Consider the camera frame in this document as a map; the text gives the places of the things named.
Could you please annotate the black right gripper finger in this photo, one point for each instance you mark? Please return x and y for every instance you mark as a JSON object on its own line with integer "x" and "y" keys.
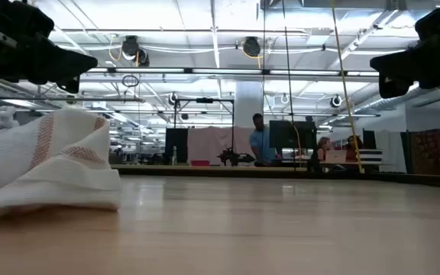
{"x": 397, "y": 63}
{"x": 392, "y": 87}

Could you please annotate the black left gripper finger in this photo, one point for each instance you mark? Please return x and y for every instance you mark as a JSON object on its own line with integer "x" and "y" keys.
{"x": 69, "y": 85}
{"x": 59, "y": 63}

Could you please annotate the white towel with stripes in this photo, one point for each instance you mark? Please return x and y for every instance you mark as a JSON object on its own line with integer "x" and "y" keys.
{"x": 33, "y": 172}

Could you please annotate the small black robot arm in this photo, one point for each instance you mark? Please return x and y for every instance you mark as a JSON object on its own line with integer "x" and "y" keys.
{"x": 229, "y": 156}

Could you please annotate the white robot figure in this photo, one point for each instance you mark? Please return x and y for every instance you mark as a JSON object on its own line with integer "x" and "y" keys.
{"x": 4, "y": 118}

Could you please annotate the white curtain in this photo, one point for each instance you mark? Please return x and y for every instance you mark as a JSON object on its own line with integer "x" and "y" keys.
{"x": 392, "y": 153}

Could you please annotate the black and white striped box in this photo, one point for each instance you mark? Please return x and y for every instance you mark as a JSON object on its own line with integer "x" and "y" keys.
{"x": 371, "y": 156}

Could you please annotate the person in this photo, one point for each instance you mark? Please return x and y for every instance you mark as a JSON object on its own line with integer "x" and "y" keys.
{"x": 324, "y": 147}
{"x": 351, "y": 151}
{"x": 262, "y": 145}

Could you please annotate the patterned hanging rug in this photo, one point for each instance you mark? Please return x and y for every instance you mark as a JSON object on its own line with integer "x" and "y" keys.
{"x": 430, "y": 153}

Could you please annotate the silver laptop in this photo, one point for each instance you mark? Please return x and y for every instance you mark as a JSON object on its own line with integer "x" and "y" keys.
{"x": 336, "y": 156}

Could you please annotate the black computer monitor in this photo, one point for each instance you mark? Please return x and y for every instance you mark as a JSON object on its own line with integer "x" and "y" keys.
{"x": 281, "y": 133}

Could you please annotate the black upright panel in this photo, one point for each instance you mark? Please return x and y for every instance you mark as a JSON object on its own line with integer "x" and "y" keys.
{"x": 176, "y": 145}

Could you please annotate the white building column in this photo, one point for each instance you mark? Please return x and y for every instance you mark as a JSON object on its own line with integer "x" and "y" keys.
{"x": 248, "y": 103}

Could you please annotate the pink cloth backdrop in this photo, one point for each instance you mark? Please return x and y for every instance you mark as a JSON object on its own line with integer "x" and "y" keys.
{"x": 208, "y": 141}

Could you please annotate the red flat box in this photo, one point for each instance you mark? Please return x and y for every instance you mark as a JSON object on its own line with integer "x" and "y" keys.
{"x": 200, "y": 163}

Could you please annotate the long ceiling light strip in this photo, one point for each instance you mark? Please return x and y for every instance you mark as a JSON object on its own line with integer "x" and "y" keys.
{"x": 224, "y": 71}

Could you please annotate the black camera stand frame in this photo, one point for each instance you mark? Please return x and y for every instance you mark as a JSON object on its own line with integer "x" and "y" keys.
{"x": 204, "y": 100}

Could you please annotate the black aluminium table frame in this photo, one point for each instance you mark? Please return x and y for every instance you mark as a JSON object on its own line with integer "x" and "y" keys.
{"x": 243, "y": 174}

